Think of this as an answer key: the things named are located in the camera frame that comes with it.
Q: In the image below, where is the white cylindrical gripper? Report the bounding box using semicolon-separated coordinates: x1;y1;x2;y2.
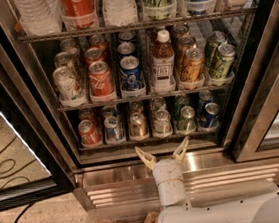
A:
135;136;189;206

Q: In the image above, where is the silver green 7up can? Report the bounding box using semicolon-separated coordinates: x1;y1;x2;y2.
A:
153;110;173;136

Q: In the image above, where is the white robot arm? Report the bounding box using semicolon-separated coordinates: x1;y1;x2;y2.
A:
135;138;279;223

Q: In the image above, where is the bronze can bottom shelf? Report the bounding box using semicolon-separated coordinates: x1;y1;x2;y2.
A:
129;112;148;137

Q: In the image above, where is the green can bottom shelf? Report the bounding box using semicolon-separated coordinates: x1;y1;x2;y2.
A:
176;106;196;132

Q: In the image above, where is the blue white can bottom shelf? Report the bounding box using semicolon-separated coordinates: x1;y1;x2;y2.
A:
104;116;123;144

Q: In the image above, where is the red cola can bottom shelf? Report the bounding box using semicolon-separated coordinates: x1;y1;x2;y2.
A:
78;119;101;146

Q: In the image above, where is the gold can middle shelf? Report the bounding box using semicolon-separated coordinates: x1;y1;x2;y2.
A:
179;48;205;83

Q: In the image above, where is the blue Pepsi can middle shelf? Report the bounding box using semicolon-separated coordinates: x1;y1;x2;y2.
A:
120;56;142;91

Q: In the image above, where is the red Coca-Cola can middle shelf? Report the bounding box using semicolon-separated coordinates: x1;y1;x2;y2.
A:
88;61;114;97

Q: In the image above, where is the red coca-cola can shelf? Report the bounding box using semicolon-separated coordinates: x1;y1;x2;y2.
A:
61;0;96;29
88;61;114;97

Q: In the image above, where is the stainless steel fridge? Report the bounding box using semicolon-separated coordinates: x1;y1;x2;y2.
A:
0;0;279;210

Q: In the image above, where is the green can middle shelf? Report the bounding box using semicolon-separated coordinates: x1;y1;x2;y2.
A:
209;43;236;80

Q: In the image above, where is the white diet can middle shelf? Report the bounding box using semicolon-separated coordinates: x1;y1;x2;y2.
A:
53;66;83;101

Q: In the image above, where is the open fridge glass door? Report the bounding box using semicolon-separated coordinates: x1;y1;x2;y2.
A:
0;65;75;211

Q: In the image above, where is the red Coca-Cola can top shelf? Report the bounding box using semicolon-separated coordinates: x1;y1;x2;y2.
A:
61;0;96;29

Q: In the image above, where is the right clear plastic bin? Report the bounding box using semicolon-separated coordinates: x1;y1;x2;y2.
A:
189;180;278;208

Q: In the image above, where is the brown tea bottle white cap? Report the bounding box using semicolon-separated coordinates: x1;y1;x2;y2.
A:
151;29;175;87

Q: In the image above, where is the clear water bottle top middle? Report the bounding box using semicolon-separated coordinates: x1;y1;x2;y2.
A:
102;0;138;27

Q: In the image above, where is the clear water bottle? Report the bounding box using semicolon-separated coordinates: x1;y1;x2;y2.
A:
102;0;138;27
13;0;62;36

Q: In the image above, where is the clear water bottle top left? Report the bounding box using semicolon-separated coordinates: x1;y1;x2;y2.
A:
13;0;62;36

